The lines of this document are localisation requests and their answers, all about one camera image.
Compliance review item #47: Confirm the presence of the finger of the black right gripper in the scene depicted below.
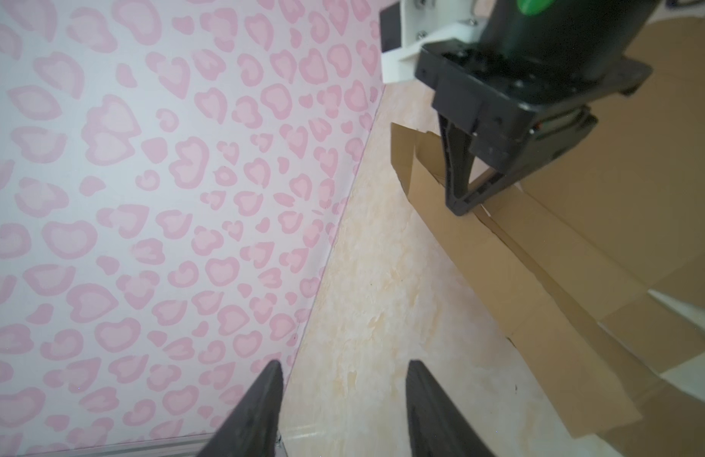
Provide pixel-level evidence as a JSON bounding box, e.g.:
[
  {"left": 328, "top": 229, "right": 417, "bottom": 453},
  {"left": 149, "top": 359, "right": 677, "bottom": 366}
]
[
  {"left": 438, "top": 114, "right": 490, "bottom": 216},
  {"left": 466, "top": 166, "right": 530, "bottom": 209}
]

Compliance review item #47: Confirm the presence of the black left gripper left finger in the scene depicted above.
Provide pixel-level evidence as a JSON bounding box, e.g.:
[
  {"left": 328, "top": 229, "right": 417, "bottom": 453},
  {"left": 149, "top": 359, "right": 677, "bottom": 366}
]
[{"left": 196, "top": 360, "right": 284, "bottom": 457}]

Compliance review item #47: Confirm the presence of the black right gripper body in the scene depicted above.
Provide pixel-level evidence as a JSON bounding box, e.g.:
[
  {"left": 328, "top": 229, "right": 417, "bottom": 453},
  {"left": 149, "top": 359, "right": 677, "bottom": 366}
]
[{"left": 415, "top": 40, "right": 653, "bottom": 174}]

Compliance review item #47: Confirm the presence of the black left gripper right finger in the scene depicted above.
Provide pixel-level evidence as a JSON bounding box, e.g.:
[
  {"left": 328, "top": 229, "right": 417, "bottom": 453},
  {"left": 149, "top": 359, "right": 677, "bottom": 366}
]
[{"left": 406, "top": 360, "right": 495, "bottom": 457}]

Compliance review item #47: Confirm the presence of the brown cardboard box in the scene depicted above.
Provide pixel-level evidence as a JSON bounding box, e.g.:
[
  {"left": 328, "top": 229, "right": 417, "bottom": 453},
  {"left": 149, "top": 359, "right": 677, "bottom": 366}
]
[{"left": 391, "top": 16, "right": 705, "bottom": 456}]

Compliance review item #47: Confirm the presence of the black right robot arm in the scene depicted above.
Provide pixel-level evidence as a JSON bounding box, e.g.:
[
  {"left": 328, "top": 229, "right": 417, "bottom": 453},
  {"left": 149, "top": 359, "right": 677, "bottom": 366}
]
[{"left": 415, "top": 1, "right": 657, "bottom": 216}]

